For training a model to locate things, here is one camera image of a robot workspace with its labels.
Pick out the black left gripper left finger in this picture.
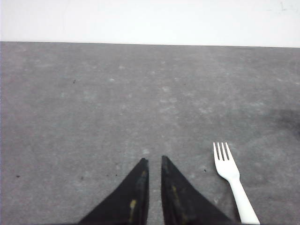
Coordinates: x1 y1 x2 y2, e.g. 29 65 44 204
78 158 150 225

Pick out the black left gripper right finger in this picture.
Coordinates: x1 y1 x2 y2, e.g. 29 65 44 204
161 156 233 225

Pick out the white plastic fork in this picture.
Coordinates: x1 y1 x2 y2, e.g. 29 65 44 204
213 142 260 225

